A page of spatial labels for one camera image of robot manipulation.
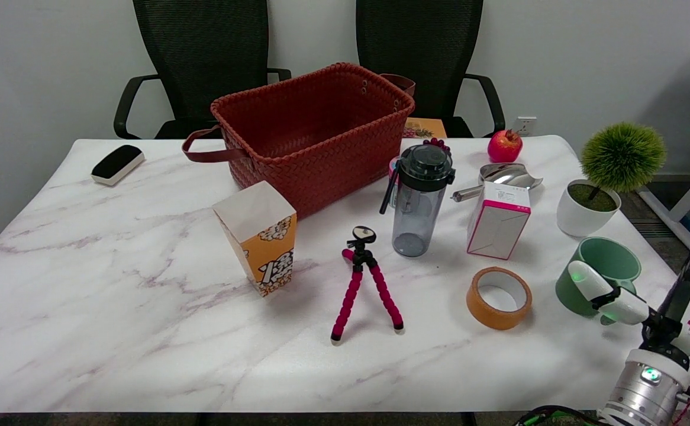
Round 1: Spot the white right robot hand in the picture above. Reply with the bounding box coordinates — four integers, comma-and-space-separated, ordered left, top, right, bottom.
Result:
567, 228, 690, 359

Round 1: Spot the green mug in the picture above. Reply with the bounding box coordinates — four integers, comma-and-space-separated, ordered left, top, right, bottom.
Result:
555, 237, 642, 326

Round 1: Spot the orange tape roll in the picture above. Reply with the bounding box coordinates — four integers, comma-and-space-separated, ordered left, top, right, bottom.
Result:
466, 266, 534, 331

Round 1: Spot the white box with pink edges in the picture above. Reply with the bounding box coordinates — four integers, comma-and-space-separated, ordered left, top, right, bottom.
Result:
466, 181, 532, 261

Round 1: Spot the green ball plant white pot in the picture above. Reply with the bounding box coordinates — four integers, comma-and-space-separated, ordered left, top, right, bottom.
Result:
556, 122, 667, 238

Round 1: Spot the metal scoop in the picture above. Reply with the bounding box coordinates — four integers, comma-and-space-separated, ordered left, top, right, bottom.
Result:
452, 163, 544, 202

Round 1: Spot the red pomegranate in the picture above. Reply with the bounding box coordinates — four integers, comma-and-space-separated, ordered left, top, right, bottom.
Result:
487, 129, 524, 163

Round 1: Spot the grey transparent water bottle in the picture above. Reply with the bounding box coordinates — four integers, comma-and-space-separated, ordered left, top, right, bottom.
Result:
379, 144, 457, 258

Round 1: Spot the orange book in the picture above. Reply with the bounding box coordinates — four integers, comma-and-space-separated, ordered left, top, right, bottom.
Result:
403, 117, 447, 139

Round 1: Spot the pink flexible mini tripod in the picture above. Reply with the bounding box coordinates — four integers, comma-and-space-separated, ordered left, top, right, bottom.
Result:
330, 225, 405, 344

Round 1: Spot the black mesh office chair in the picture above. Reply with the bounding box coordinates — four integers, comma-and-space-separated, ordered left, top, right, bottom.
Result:
354, 0, 507, 138
113, 0, 292, 140

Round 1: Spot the red woven basket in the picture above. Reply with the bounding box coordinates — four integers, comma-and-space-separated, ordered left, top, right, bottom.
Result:
181, 62, 417, 221

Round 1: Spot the orange popcorn box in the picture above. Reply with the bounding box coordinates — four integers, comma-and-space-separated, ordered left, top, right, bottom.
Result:
212, 180, 298, 298

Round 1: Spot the black and white eraser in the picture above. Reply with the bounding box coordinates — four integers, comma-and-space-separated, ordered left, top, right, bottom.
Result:
91, 144, 146, 186

